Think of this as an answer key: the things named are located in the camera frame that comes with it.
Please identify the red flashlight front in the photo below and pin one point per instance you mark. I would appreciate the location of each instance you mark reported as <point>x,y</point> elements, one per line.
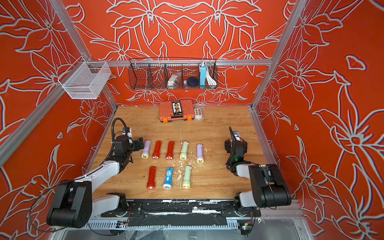
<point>151,178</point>

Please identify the plastic bag with stickers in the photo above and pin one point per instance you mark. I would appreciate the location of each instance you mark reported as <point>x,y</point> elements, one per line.
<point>198,114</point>

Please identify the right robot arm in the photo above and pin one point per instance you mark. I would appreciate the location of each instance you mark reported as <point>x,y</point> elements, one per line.
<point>269,189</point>

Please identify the dark blue round case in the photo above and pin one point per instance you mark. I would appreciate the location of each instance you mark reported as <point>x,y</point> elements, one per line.
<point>193,82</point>

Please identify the black wire basket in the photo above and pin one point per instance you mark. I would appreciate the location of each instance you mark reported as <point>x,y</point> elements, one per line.
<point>148,74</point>

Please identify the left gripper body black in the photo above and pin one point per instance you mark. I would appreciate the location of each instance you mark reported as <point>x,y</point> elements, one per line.
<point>136,147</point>

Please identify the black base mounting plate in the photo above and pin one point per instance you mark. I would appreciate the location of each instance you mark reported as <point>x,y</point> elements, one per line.
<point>186,214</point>

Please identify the blue flashlight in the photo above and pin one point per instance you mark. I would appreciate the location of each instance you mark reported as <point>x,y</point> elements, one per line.
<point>168,179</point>

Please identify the white packet in basket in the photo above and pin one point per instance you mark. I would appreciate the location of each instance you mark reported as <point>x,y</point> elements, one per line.
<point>174,81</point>

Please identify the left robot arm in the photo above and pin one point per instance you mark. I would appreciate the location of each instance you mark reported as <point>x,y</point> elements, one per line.
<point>73,204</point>

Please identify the purple flashlight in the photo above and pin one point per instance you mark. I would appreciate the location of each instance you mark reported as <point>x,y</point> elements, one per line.
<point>200,156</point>
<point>145,154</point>

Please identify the red flashlight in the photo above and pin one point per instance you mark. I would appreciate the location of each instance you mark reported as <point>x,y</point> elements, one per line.
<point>151,178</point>
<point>156,153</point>
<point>170,150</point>

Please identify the light blue box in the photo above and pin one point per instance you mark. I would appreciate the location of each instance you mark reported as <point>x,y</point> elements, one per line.
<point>203,72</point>

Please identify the clear plastic bin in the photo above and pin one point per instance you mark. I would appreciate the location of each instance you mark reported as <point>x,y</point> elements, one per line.
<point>86,80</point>

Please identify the orange tool case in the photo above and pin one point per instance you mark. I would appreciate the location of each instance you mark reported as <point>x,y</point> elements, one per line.
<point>176,110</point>

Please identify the green flashlight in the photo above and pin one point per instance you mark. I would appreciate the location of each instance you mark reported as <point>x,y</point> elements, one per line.
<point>184,151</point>
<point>186,184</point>

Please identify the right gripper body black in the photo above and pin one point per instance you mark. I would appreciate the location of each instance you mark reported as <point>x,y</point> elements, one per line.
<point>228,145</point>

